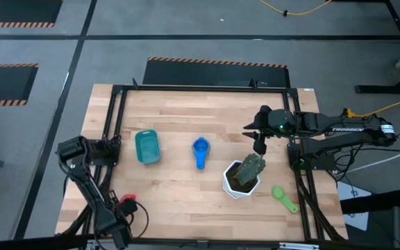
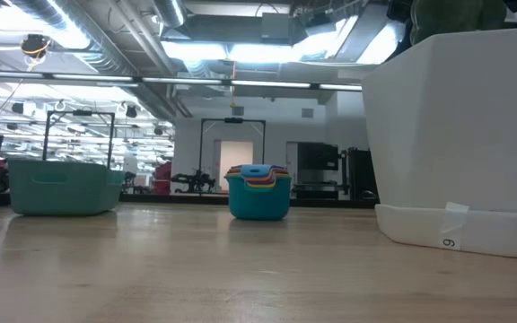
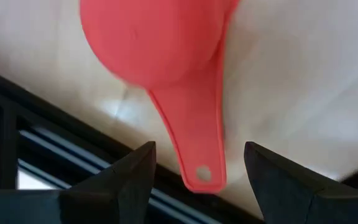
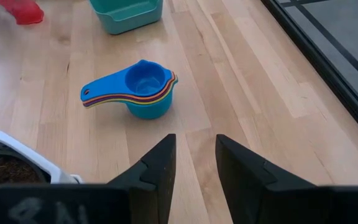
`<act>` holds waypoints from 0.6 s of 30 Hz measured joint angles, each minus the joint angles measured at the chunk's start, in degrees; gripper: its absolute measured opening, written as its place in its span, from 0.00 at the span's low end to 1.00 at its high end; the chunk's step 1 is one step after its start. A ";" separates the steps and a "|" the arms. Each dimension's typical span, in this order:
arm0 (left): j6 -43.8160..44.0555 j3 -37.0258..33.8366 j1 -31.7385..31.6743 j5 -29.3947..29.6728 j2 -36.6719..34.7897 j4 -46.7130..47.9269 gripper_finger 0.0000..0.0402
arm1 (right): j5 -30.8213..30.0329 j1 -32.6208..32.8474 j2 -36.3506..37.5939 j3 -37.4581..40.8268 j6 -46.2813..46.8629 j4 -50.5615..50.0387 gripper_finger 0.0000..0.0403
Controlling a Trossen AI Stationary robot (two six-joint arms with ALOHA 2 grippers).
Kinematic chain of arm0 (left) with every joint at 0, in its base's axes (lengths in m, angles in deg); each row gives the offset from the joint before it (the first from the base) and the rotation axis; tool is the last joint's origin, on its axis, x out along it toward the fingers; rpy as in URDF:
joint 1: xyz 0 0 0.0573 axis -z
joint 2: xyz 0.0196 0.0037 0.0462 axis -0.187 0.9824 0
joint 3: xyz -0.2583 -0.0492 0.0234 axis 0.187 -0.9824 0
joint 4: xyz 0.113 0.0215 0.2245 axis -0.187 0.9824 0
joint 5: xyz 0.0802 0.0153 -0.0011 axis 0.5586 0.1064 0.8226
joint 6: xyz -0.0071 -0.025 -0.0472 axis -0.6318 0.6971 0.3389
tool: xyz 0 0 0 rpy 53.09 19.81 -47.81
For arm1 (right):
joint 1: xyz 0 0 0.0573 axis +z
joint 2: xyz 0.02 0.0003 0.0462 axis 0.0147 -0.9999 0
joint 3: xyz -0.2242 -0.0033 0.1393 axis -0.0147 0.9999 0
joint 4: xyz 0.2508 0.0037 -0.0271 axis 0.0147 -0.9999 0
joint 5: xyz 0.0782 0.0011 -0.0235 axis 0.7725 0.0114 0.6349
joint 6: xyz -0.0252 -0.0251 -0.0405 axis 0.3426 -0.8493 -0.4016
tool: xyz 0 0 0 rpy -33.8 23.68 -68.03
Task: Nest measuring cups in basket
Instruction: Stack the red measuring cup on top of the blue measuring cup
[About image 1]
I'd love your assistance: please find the black front rail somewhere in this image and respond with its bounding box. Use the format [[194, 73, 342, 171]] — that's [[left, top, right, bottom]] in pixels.
[[0, 234, 400, 250]]

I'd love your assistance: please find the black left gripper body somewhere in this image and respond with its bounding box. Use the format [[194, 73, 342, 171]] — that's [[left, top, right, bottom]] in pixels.
[[116, 200, 139, 218]]

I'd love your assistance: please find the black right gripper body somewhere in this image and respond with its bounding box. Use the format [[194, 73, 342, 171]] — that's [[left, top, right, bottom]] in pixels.
[[267, 108, 298, 137]]

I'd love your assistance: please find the yellow floor cable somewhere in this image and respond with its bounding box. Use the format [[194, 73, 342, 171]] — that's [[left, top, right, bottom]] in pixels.
[[344, 92, 400, 119], [258, 0, 333, 17]]

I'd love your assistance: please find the black hazard-striped floor mat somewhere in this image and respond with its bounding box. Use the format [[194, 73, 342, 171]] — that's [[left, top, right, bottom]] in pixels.
[[0, 63, 40, 108], [0, 0, 64, 28], [142, 57, 291, 88]]

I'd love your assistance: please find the green measuring cup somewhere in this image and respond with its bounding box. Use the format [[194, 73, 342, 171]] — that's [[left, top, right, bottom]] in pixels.
[[271, 185, 299, 214]]

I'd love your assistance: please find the black metal floor stand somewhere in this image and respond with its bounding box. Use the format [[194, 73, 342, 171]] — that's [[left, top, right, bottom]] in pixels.
[[354, 0, 400, 94]]

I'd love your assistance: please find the green cactus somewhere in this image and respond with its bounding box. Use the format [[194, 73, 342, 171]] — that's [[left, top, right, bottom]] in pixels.
[[233, 153, 267, 187]]

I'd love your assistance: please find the black aluminium table frame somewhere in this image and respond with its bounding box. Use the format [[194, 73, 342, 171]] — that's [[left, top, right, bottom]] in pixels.
[[56, 78, 349, 244]]

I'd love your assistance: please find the white paper sheet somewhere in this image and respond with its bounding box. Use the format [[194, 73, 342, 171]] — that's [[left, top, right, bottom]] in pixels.
[[337, 180, 371, 232]]

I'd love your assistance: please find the white floor cable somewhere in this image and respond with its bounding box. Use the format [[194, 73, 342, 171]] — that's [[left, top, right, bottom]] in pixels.
[[340, 142, 400, 176]]

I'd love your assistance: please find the brown potting soil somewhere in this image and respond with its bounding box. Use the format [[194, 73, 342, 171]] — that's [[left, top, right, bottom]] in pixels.
[[227, 163, 256, 192]]

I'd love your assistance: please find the black cable bundle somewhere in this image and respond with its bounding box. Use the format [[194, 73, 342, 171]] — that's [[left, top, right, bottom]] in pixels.
[[333, 138, 400, 174]]

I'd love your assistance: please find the silver rail bracket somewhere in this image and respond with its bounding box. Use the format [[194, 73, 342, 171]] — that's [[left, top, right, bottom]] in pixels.
[[278, 242, 321, 250], [85, 237, 131, 250]]

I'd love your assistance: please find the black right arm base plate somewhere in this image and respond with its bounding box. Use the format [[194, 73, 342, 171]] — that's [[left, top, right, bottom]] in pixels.
[[287, 142, 336, 171]]

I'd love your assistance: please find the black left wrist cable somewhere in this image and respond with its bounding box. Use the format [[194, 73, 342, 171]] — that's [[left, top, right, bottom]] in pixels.
[[130, 200, 150, 230]]

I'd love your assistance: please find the blue measuring cup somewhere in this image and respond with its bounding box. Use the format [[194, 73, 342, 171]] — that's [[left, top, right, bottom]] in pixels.
[[193, 137, 208, 171]]

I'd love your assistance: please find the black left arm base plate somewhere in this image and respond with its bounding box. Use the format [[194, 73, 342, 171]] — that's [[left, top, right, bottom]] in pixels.
[[81, 137, 122, 167]]

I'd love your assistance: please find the white hexagonal planter pot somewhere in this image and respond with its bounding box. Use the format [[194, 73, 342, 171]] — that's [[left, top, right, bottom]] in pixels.
[[222, 159, 261, 200]]

